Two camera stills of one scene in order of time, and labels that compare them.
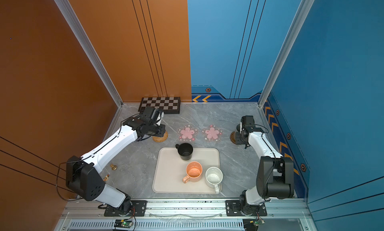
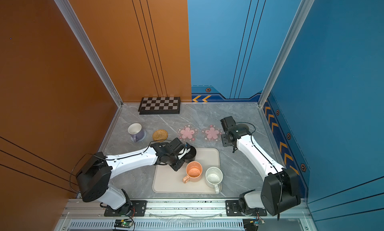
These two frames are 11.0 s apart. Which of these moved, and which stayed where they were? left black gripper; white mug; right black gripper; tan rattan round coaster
Moved: right black gripper; left black gripper
Stayed: tan rattan round coaster; white mug
